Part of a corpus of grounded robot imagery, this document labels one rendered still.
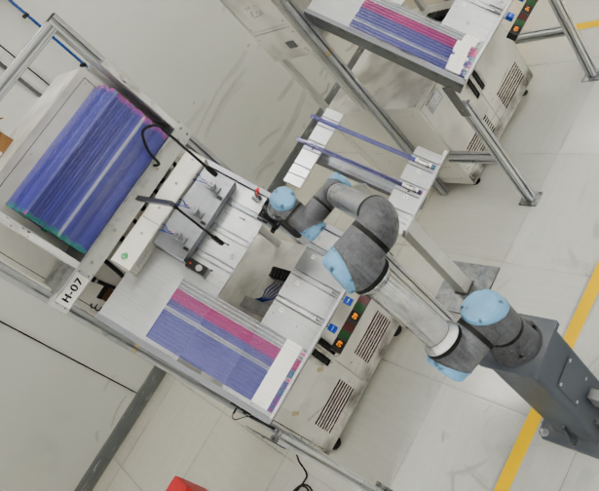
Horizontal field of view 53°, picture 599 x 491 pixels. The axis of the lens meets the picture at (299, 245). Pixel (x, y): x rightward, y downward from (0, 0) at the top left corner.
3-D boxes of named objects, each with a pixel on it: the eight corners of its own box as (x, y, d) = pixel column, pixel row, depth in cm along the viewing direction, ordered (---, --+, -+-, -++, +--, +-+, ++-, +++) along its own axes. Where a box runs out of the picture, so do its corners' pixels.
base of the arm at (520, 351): (549, 324, 170) (536, 307, 164) (531, 372, 166) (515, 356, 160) (503, 315, 182) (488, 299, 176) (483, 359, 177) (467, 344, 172)
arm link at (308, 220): (335, 215, 183) (308, 192, 183) (311, 244, 183) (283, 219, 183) (334, 217, 191) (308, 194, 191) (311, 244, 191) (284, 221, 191)
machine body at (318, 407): (411, 322, 278) (331, 249, 243) (337, 461, 261) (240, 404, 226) (323, 295, 329) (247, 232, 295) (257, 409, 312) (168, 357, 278)
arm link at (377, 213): (395, 191, 143) (327, 164, 188) (365, 226, 143) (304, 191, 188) (426, 221, 148) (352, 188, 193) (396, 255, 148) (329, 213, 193)
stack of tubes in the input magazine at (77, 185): (169, 134, 211) (108, 82, 196) (84, 255, 199) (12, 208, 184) (155, 135, 221) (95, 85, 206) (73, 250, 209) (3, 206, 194)
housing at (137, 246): (212, 173, 231) (205, 158, 217) (140, 281, 219) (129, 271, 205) (195, 165, 232) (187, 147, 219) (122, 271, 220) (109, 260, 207)
